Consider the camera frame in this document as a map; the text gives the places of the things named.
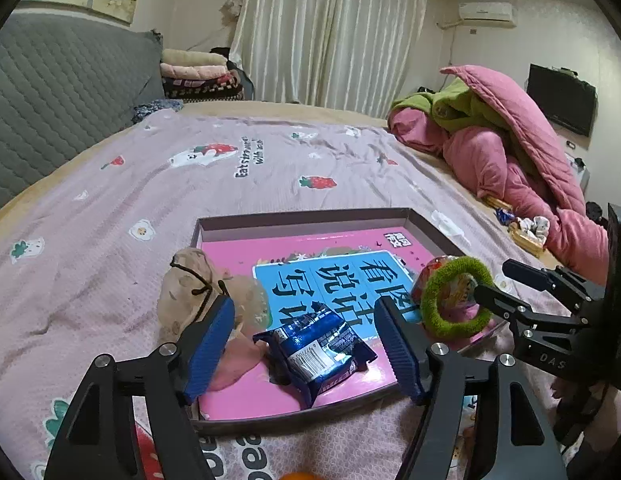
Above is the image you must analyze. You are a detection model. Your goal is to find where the green garment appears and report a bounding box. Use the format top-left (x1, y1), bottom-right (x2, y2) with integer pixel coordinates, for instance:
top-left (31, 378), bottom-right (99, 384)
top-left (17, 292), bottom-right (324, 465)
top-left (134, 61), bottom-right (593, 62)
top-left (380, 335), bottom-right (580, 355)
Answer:
top-left (391, 78), bottom-right (509, 133)

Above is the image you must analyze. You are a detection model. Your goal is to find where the snack pile on bed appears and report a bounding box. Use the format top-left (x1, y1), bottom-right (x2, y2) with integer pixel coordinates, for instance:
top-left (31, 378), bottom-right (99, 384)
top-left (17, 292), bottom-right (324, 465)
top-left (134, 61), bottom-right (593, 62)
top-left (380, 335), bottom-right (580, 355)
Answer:
top-left (482, 196), bottom-right (550, 258)

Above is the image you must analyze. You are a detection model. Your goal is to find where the grey shallow cardboard tray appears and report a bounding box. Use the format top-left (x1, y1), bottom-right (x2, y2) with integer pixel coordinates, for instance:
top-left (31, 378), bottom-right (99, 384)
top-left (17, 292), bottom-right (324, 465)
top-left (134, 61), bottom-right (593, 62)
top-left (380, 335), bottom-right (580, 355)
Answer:
top-left (190, 206), bottom-right (513, 436)

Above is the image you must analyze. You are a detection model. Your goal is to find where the black wall television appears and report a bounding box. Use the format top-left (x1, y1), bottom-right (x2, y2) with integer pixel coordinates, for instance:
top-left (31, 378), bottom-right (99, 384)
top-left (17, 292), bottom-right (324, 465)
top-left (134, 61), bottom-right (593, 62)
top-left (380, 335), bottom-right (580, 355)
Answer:
top-left (527, 64), bottom-right (598, 136)

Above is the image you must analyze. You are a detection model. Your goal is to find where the orange mandarin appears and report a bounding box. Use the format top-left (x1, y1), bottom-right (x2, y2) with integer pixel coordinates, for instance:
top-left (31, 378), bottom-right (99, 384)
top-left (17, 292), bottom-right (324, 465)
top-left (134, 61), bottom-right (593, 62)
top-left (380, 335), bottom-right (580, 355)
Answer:
top-left (280, 471), bottom-right (323, 480)

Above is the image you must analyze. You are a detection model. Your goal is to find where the pink strawberry bear blanket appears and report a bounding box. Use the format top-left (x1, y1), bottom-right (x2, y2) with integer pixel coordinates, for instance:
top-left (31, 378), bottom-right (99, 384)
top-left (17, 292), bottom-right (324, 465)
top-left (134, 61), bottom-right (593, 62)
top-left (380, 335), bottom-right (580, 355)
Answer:
top-left (0, 110), bottom-right (531, 479)

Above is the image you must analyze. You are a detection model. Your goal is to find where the red surprise egg toy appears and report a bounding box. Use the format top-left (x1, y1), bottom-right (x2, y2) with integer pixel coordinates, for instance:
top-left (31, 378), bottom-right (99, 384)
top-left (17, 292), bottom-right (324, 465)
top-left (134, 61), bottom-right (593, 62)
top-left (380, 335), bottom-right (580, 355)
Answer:
top-left (447, 396), bottom-right (479, 480)

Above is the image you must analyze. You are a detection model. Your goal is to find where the blue surprise egg toy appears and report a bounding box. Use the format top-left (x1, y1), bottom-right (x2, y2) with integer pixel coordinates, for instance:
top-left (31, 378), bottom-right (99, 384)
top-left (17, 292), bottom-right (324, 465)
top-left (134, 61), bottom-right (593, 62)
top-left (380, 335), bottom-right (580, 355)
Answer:
top-left (411, 256), bottom-right (478, 322)

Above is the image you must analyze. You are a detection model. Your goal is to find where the grey quilted headboard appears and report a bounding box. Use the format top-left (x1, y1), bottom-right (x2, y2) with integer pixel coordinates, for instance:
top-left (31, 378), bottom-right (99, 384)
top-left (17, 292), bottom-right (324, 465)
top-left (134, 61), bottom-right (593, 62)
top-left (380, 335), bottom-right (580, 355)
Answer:
top-left (0, 13), bottom-right (164, 209)

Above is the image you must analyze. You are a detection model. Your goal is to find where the beige organza drawstring pouch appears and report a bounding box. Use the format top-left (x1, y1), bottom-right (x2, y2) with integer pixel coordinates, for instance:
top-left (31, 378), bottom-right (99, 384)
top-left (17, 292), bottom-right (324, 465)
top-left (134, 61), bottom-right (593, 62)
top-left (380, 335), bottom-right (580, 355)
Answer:
top-left (156, 246), bottom-right (272, 394)

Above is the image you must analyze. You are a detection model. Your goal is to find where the white air conditioner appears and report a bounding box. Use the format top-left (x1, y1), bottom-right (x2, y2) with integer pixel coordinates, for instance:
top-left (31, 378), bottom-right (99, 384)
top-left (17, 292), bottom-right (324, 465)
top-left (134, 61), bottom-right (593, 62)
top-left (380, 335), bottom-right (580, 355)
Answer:
top-left (437, 1), bottom-right (517, 30)

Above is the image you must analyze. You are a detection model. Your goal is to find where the stack of folded blankets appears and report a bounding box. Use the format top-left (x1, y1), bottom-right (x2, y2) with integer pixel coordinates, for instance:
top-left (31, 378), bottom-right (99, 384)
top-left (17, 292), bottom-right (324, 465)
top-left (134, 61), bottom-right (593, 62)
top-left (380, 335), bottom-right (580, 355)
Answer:
top-left (160, 47), bottom-right (255, 102)

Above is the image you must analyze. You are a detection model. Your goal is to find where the pink quilted duvet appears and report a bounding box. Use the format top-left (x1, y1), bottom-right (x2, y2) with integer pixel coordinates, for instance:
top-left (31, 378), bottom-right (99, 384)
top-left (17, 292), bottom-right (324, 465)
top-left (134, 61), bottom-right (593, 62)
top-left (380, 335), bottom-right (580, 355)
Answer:
top-left (388, 65), bottom-right (609, 285)

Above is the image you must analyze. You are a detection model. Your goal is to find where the person's right hand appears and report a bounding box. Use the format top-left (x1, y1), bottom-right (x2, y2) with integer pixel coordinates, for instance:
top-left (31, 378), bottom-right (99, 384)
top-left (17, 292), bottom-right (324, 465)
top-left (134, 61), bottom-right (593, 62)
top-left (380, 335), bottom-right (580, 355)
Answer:
top-left (550, 377), bottom-right (591, 402)

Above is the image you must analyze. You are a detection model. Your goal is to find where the green fuzzy ring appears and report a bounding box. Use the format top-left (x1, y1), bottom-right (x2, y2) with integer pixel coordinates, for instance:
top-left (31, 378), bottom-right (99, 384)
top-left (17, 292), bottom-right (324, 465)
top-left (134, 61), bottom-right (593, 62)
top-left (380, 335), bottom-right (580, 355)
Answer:
top-left (420, 256), bottom-right (499, 340)

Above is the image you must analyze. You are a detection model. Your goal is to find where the pink and blue book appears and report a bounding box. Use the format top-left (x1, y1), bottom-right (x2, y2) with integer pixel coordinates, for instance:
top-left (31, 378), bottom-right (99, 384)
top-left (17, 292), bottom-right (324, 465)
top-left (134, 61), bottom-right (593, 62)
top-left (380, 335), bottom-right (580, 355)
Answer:
top-left (197, 226), bottom-right (497, 422)

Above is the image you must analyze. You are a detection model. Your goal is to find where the blue snack packet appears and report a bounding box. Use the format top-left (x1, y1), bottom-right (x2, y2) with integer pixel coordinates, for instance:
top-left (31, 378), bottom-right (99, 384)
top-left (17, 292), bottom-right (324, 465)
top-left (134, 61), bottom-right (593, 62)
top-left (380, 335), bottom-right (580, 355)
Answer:
top-left (253, 302), bottom-right (377, 408)

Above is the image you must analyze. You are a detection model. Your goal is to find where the white striped curtain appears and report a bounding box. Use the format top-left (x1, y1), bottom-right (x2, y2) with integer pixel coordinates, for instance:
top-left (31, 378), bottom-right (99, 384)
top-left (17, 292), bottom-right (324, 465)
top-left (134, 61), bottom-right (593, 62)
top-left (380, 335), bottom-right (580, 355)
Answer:
top-left (230, 0), bottom-right (428, 117)

